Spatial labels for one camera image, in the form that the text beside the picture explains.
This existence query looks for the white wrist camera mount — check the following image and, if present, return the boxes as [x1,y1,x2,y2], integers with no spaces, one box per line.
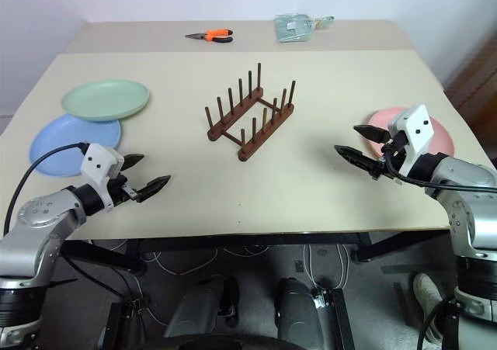
[80,143,126,211]
[388,102,436,177]

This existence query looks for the white sneaker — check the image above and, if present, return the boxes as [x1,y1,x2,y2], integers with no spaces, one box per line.
[412,272,445,345]

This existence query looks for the green plate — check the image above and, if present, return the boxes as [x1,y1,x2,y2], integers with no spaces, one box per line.
[61,78,151,123]

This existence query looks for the black stand post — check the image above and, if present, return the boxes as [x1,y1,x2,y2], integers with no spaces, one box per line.
[96,300,134,350]
[328,289,355,350]

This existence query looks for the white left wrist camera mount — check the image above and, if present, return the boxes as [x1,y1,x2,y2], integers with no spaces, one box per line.
[80,143,126,211]

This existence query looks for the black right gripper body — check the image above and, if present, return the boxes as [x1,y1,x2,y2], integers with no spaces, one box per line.
[374,130,407,181]

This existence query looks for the pale green packaged bag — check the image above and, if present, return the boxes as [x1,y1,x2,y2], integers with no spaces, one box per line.
[273,13,315,44]

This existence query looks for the small pale green scoop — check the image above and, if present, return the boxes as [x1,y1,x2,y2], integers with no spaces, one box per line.
[311,15,336,30]

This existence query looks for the dark grey rounded shell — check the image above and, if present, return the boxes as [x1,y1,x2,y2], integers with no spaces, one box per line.
[165,275,240,350]
[274,277,325,350]

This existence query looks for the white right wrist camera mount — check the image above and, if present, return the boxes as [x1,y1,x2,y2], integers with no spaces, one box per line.
[388,102,436,177]

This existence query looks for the white floor cable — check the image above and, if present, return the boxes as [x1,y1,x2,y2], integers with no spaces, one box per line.
[141,248,219,276]
[305,244,351,291]

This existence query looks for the red plate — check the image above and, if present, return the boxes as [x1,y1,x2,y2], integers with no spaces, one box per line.
[367,107,455,159]

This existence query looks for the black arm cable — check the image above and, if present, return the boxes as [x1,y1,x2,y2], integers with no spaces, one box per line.
[2,142,91,237]
[382,144,497,194]

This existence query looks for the blue plate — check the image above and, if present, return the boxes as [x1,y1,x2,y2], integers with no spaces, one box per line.
[30,113,123,178]

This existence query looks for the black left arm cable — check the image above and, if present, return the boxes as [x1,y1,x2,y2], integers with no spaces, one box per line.
[2,142,91,237]

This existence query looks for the orange handled pliers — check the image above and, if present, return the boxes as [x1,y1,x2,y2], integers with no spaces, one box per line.
[184,28,235,44]

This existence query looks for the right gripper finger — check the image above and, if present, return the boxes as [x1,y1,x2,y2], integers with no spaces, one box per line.
[353,124,390,144]
[334,144,381,175]

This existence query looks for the wooden dish rack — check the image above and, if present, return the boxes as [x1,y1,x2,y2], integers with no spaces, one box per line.
[204,62,298,162]

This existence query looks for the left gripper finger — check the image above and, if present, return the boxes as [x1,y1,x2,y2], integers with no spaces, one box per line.
[123,153,146,172]
[135,175,172,204]

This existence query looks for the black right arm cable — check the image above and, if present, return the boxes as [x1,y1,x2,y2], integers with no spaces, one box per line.
[382,144,497,194]

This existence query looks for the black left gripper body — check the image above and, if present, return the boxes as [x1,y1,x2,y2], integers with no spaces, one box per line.
[106,173,140,208]

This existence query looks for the black metal table frame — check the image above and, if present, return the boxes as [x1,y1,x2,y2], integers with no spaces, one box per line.
[57,230,456,274]

